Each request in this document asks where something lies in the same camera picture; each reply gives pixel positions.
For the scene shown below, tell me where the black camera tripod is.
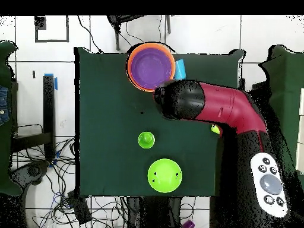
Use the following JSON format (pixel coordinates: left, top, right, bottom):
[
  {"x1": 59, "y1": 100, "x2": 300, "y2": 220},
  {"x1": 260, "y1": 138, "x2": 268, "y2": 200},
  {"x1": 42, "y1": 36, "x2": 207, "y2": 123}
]
[{"x1": 106, "y1": 15, "x2": 172, "y2": 52}]

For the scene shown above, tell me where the white box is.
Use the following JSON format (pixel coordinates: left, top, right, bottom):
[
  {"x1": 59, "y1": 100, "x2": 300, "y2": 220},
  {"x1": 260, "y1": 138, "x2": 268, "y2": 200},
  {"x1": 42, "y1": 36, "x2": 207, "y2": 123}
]
[{"x1": 295, "y1": 87, "x2": 304, "y2": 175}]

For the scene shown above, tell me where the blue cup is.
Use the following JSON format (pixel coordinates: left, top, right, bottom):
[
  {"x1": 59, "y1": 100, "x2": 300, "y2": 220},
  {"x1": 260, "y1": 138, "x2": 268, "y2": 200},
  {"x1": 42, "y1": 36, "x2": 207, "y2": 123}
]
[{"x1": 174, "y1": 59, "x2": 187, "y2": 80}]

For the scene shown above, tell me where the green cloth covered table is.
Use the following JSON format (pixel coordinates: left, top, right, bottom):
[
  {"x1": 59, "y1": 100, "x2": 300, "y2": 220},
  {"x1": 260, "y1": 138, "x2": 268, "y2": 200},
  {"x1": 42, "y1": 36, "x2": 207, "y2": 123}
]
[
  {"x1": 257, "y1": 45, "x2": 304, "y2": 186},
  {"x1": 0, "y1": 40, "x2": 23, "y2": 198}
]

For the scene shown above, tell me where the dark green table cloth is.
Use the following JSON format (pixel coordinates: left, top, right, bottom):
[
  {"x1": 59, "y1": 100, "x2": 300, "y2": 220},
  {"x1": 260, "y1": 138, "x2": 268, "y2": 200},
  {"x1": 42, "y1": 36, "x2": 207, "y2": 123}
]
[{"x1": 73, "y1": 47, "x2": 245, "y2": 198}]

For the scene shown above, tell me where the black floor cable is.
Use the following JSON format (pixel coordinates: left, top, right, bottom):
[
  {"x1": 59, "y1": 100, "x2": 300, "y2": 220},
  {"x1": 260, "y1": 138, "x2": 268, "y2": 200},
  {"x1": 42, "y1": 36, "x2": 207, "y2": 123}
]
[{"x1": 77, "y1": 15, "x2": 104, "y2": 53}]

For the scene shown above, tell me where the person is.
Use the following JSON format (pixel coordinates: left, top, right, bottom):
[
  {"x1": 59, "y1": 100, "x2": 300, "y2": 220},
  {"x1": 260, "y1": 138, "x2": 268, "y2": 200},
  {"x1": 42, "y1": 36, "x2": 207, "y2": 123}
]
[{"x1": 0, "y1": 85, "x2": 10, "y2": 126}]

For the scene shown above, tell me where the green bowl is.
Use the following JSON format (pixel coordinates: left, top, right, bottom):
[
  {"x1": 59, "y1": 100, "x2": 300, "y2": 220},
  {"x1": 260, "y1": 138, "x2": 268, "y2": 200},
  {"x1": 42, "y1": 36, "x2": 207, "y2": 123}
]
[{"x1": 147, "y1": 158, "x2": 183, "y2": 194}]

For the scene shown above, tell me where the green cup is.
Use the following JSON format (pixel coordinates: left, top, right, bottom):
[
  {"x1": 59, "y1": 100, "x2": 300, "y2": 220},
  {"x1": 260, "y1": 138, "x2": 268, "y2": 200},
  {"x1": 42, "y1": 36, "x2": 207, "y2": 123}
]
[{"x1": 137, "y1": 131, "x2": 156, "y2": 150}]

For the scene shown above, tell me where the black power adapter box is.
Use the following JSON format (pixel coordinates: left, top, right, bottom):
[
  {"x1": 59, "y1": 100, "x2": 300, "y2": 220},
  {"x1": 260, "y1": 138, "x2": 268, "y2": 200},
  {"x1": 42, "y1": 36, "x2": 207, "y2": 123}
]
[{"x1": 66, "y1": 191, "x2": 93, "y2": 226}]

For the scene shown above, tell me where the purple bowl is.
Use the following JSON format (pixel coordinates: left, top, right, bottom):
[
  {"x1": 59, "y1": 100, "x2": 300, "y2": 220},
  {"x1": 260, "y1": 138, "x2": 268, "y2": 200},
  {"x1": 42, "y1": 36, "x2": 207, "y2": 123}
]
[{"x1": 130, "y1": 47, "x2": 173, "y2": 90}]

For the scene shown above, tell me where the orange bowl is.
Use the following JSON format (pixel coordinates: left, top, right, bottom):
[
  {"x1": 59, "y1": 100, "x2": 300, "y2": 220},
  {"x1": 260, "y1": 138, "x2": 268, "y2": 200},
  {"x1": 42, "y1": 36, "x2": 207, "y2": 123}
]
[{"x1": 127, "y1": 42, "x2": 176, "y2": 93}]

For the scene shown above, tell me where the grey pedestal foot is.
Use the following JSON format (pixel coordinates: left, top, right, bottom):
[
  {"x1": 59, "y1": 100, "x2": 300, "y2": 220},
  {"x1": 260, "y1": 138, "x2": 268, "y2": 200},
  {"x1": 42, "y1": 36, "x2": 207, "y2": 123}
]
[{"x1": 10, "y1": 161, "x2": 50, "y2": 188}]

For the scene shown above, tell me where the tangle of cables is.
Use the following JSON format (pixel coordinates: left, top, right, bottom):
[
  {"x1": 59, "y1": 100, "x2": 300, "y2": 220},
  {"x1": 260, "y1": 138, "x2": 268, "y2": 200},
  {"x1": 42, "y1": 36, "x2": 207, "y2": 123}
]
[{"x1": 14, "y1": 137, "x2": 126, "y2": 228}]

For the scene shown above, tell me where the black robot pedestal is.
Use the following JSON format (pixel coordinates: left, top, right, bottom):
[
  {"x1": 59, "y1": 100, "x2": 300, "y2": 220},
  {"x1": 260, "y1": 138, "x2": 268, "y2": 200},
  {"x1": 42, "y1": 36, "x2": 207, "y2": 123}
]
[{"x1": 126, "y1": 197, "x2": 182, "y2": 228}]

